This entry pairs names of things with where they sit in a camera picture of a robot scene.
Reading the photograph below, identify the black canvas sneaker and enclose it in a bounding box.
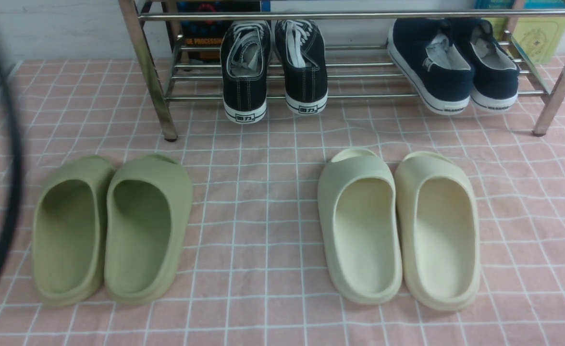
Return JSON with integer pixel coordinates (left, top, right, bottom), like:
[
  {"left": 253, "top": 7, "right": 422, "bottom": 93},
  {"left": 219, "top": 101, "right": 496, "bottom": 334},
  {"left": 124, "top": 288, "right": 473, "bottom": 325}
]
[
  {"left": 220, "top": 20, "right": 271, "bottom": 124},
  {"left": 274, "top": 20, "right": 328, "bottom": 115}
]

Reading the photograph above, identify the steel shoe rack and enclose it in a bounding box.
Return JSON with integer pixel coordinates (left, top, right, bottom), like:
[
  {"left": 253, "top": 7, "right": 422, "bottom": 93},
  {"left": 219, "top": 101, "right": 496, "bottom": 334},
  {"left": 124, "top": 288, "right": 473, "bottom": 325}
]
[{"left": 118, "top": 0, "right": 565, "bottom": 142}]

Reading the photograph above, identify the dark book behind rack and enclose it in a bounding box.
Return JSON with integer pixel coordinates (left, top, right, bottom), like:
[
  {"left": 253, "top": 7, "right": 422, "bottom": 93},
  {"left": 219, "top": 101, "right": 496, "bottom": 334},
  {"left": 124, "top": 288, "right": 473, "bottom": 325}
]
[{"left": 172, "top": 0, "right": 270, "bottom": 65}]

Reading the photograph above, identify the cream slipper, left one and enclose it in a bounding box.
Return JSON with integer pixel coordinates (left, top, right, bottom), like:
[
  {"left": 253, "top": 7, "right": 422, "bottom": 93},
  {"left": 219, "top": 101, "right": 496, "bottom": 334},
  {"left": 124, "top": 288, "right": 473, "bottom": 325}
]
[{"left": 317, "top": 148, "right": 403, "bottom": 305}]

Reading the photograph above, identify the cream slipper, one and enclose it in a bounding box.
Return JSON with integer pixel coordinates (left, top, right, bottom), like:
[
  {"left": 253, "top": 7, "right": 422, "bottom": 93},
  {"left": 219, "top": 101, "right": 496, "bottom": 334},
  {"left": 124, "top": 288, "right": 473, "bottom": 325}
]
[
  {"left": 317, "top": 148, "right": 403, "bottom": 305},
  {"left": 394, "top": 151, "right": 480, "bottom": 311}
]

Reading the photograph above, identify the pink checked floor cloth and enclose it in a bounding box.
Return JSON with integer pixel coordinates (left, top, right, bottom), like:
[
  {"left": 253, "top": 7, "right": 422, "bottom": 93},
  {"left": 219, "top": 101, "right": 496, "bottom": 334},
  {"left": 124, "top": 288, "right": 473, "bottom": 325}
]
[{"left": 0, "top": 60, "right": 565, "bottom": 346}]

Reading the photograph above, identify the green slipper, right one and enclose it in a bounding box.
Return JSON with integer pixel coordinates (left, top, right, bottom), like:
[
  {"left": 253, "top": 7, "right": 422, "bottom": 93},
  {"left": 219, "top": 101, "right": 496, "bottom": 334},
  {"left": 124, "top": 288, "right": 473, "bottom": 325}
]
[{"left": 104, "top": 154, "right": 193, "bottom": 304}]

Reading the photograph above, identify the green slipper, one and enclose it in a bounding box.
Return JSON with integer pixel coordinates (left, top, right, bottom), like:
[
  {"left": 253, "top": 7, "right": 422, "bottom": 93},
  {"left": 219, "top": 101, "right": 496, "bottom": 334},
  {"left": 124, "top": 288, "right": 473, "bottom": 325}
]
[
  {"left": 31, "top": 155, "right": 115, "bottom": 306},
  {"left": 104, "top": 154, "right": 193, "bottom": 304}
]

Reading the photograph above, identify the cream slipper, right one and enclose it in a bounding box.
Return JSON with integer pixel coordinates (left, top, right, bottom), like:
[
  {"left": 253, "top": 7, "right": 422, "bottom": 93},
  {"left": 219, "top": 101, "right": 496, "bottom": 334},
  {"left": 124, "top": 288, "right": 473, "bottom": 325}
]
[{"left": 394, "top": 151, "right": 480, "bottom": 311}]

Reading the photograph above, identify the navy sneaker, left one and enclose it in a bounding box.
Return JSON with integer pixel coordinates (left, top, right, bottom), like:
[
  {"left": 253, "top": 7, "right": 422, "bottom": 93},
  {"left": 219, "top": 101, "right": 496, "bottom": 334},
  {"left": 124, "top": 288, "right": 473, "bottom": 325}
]
[{"left": 386, "top": 18, "right": 475, "bottom": 115}]

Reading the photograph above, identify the navy sneaker, one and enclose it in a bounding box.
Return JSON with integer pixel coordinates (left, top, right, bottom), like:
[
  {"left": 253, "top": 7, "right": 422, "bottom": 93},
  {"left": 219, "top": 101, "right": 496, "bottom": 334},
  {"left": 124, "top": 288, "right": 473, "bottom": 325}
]
[
  {"left": 386, "top": 18, "right": 475, "bottom": 115},
  {"left": 449, "top": 17, "right": 520, "bottom": 112}
]

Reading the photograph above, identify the green slipper, left one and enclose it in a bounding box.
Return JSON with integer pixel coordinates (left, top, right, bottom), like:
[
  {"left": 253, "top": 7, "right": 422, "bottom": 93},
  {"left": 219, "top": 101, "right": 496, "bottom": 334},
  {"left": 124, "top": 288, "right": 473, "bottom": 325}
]
[{"left": 31, "top": 155, "right": 115, "bottom": 306}]

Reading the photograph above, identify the navy sneaker, right one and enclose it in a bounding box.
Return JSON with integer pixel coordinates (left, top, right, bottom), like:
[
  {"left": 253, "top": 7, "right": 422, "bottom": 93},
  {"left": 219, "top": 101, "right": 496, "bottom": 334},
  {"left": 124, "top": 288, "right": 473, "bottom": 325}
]
[{"left": 449, "top": 17, "right": 520, "bottom": 112}]

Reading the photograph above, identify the yellow green book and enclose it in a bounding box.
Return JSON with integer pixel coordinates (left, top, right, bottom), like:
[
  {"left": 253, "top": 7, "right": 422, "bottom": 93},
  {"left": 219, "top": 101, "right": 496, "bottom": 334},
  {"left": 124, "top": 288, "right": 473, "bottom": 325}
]
[{"left": 474, "top": 0, "right": 565, "bottom": 65}]

